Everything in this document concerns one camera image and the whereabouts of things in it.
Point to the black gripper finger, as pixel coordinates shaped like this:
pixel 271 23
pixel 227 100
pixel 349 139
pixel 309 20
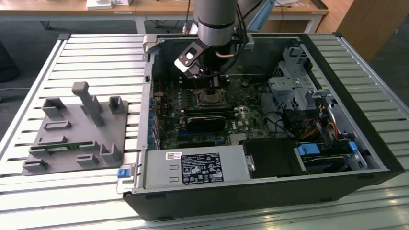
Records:
pixel 214 91

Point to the silver topped CPU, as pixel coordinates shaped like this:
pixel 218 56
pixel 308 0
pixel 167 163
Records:
pixel 214 98

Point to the CPU socket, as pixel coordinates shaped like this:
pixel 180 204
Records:
pixel 211 106

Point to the black RAM slot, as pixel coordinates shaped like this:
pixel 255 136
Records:
pixel 208 112
pixel 208 108

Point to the round coin battery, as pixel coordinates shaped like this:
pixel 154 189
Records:
pixel 244 83

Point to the black graphics card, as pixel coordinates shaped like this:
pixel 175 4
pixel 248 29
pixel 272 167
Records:
pixel 206 124

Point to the green motherboard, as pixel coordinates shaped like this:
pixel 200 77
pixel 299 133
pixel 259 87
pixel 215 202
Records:
pixel 256 115

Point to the small silver heatsink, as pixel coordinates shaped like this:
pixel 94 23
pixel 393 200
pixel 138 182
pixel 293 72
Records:
pixel 239 138

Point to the silver metal disk cage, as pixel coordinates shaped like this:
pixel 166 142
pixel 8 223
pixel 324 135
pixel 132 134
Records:
pixel 288 91

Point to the pale blue teach pendant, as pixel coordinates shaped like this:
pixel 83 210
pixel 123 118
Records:
pixel 262 16

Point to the wooden desk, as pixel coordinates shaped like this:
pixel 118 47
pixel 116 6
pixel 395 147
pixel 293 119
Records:
pixel 166 9
pixel 64 12

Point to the white paper sheet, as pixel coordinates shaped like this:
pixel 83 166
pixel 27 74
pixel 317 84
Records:
pixel 288 2

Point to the silver power supply unit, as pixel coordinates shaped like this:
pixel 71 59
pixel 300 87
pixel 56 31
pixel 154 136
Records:
pixel 160 167

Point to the white box blue print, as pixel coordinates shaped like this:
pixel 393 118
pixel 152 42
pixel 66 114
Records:
pixel 123 2

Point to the blue disk carrier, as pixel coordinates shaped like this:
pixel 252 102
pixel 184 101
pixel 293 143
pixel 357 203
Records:
pixel 308 149

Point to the black flat device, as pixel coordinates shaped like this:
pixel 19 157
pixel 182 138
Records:
pixel 319 4

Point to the blue case latch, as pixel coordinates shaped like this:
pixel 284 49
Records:
pixel 124 173

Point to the grey parts rack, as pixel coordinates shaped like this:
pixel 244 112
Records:
pixel 80 134

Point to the black PC case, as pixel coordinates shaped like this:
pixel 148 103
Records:
pixel 224 203

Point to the green RAM stick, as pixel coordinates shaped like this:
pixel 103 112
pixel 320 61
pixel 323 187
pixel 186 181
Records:
pixel 80 145

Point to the small blue clip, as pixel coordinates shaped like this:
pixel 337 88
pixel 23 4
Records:
pixel 353 147

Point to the wooden cabinet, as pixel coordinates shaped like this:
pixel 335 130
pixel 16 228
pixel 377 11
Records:
pixel 377 24

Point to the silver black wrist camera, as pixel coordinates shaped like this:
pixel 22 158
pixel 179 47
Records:
pixel 190 56

